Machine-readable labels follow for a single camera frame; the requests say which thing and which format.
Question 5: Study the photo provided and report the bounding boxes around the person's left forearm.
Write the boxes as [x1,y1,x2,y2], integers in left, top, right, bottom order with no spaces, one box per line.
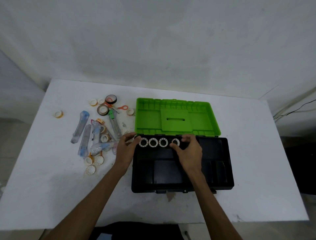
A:
[43,165,124,240]

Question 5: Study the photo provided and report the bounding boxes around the dark tape roll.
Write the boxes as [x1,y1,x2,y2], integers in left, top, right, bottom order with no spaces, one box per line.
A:
[96,105,110,116]

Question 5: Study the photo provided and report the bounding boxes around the black toolbox tray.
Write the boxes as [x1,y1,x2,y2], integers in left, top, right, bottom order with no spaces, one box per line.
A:
[133,137,234,191]

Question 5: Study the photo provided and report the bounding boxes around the person's right forearm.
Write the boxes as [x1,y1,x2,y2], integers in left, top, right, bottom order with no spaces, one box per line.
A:
[189,170,244,240]

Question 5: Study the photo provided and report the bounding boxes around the person's right hand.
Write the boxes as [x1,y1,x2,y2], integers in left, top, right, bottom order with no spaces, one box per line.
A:
[169,134,203,177]

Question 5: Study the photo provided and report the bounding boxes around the pile of small tape rolls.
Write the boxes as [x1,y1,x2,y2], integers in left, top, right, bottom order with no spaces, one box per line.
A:
[84,98,136,175]

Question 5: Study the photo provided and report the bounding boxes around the person's black clothing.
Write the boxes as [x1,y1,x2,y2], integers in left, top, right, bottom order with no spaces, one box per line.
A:
[90,222,184,240]

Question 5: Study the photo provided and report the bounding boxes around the green utility knife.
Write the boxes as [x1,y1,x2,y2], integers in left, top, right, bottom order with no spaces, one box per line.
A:
[108,110,122,139]

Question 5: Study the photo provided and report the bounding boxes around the orange handled scissors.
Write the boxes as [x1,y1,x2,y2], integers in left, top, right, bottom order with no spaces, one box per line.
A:
[106,102,129,114]

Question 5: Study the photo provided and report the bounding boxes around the black wall cable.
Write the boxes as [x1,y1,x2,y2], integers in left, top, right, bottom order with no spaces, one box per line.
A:
[273,99,316,122]

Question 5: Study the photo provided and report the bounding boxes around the person's left hand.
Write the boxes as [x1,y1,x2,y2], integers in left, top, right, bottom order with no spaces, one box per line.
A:
[114,132,142,174]

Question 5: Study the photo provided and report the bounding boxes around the white wall cable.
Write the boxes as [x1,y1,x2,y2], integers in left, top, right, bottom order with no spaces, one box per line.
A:
[273,86,316,119]

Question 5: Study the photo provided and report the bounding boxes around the black toolbox with green lid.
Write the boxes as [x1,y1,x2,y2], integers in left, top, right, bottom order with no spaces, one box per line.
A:
[131,98,235,195]

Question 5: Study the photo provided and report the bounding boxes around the blue knife package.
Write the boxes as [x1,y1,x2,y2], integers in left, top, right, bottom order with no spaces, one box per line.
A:
[70,110,90,144]
[78,124,92,158]

